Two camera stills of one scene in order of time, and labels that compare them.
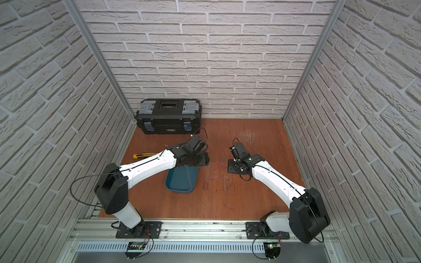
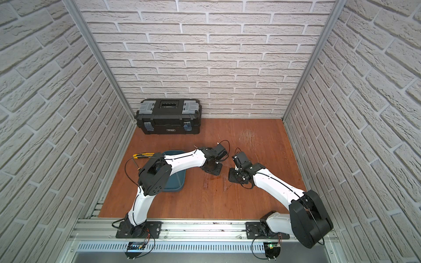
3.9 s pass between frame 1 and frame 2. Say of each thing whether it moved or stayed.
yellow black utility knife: stayed
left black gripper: moved
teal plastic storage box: moved
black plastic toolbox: stayed
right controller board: stayed
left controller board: stayed
